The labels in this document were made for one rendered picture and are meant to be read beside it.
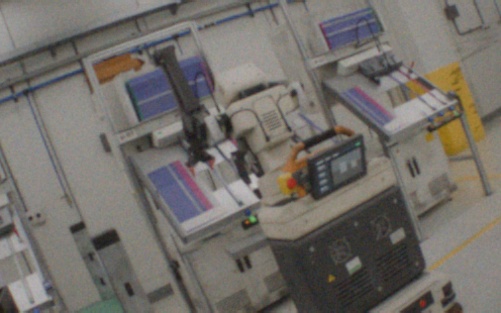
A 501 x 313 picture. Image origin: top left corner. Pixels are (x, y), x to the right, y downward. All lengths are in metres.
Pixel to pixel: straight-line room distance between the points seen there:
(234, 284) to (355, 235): 1.36
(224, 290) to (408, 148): 1.67
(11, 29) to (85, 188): 1.56
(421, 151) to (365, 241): 2.00
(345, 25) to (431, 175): 1.27
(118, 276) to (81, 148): 4.18
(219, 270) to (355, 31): 1.99
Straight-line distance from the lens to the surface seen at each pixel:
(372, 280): 2.15
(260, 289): 3.36
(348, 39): 4.01
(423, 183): 4.03
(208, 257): 3.22
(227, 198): 3.01
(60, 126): 4.76
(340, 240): 2.05
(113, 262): 0.59
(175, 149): 3.30
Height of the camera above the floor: 1.15
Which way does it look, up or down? 4 degrees down
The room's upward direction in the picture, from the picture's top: 23 degrees counter-clockwise
